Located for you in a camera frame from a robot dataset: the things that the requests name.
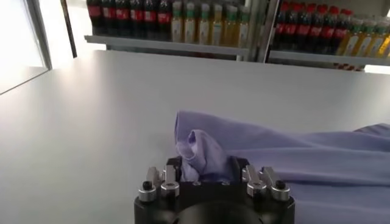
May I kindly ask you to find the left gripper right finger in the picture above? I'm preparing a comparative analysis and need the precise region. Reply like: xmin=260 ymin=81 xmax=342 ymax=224
xmin=229 ymin=157 xmax=290 ymax=202

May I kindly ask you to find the grey window frame post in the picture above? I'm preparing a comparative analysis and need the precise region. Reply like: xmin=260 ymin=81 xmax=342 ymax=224
xmin=26 ymin=0 xmax=53 ymax=71

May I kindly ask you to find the lavender purple t-shirt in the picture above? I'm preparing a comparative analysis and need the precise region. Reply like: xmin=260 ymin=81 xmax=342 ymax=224
xmin=174 ymin=110 xmax=390 ymax=224

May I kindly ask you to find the red-capped cola bottle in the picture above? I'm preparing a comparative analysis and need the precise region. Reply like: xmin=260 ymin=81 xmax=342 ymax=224
xmin=115 ymin=0 xmax=131 ymax=37
xmin=297 ymin=3 xmax=313 ymax=52
xmin=143 ymin=0 xmax=158 ymax=40
xmin=102 ymin=0 xmax=117 ymax=36
xmin=308 ymin=4 xmax=325 ymax=53
xmin=319 ymin=5 xmax=338 ymax=54
xmin=285 ymin=2 xmax=301 ymax=52
xmin=130 ymin=0 xmax=145 ymax=39
xmin=273 ymin=1 xmax=289 ymax=51
xmin=157 ymin=0 xmax=172 ymax=41
xmin=87 ymin=0 xmax=103 ymax=35
xmin=331 ymin=9 xmax=351 ymax=55

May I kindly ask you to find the dark window frame post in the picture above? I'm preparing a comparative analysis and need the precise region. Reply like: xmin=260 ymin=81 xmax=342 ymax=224
xmin=60 ymin=0 xmax=78 ymax=58

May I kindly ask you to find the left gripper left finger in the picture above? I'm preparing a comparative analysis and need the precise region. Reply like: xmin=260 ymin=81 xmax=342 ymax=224
xmin=138 ymin=156 xmax=183 ymax=203

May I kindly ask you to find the white metal shelf rack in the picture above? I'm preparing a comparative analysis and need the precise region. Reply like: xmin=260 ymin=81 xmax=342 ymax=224
xmin=257 ymin=0 xmax=390 ymax=72
xmin=84 ymin=0 xmax=266 ymax=61

